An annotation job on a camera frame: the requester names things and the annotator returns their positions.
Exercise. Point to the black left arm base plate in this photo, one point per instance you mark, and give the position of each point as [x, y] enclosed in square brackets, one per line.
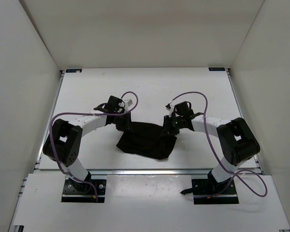
[74, 192]

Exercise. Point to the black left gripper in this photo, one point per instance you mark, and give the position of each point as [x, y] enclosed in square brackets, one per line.
[128, 119]

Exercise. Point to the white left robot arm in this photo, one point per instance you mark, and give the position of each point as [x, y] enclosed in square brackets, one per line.
[63, 142]

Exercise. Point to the black skirt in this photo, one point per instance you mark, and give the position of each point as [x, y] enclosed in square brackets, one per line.
[146, 139]

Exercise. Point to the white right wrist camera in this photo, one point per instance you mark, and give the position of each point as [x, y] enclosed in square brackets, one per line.
[170, 108]

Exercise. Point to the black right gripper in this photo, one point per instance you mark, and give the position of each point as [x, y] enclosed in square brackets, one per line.
[166, 125]

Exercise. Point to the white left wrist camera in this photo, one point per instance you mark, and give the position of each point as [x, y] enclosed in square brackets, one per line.
[126, 104]

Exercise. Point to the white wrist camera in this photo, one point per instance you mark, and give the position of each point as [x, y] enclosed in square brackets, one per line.
[126, 104]
[170, 108]

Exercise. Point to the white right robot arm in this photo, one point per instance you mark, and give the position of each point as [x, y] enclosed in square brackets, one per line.
[238, 143]

